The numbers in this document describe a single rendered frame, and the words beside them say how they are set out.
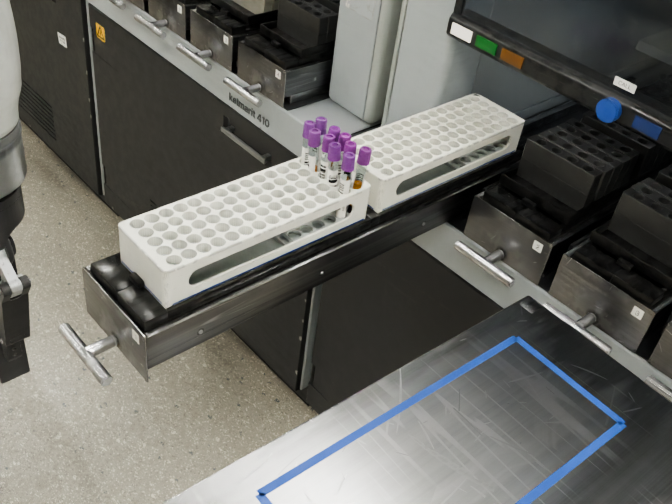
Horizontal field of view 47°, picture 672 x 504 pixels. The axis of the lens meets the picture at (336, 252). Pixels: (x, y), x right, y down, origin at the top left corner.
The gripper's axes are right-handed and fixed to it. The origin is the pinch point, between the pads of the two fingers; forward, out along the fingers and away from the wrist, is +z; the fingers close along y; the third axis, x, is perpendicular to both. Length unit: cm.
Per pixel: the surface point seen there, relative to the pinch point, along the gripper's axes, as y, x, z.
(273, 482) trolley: -29.1, -10.8, -2.0
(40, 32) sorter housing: 133, -62, 32
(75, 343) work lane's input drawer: 1.4, -7.4, 4.7
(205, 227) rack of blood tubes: -1.0, -22.8, -6.5
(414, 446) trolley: -33.8, -23.5, -2.0
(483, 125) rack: -2, -70, -6
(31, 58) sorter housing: 141, -62, 43
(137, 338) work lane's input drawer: -5.3, -11.4, 0.7
